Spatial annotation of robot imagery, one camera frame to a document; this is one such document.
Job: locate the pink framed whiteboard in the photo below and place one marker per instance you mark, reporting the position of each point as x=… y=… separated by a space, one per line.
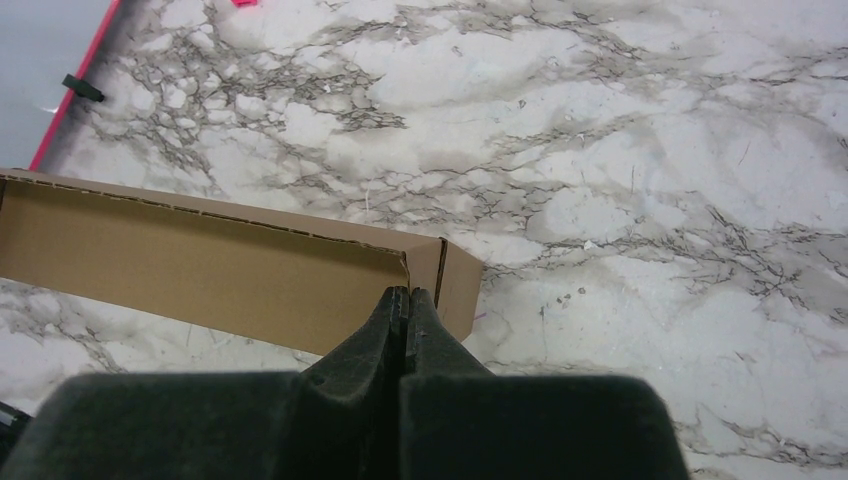
x=41 y=42

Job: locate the brown cardboard box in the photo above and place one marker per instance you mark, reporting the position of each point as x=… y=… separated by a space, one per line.
x=293 y=280

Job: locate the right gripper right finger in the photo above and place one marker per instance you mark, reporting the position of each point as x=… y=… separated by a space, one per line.
x=458 y=420

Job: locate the pink marker pen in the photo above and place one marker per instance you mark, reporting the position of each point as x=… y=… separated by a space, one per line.
x=244 y=3

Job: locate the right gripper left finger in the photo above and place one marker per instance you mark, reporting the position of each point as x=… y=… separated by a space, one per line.
x=333 y=420

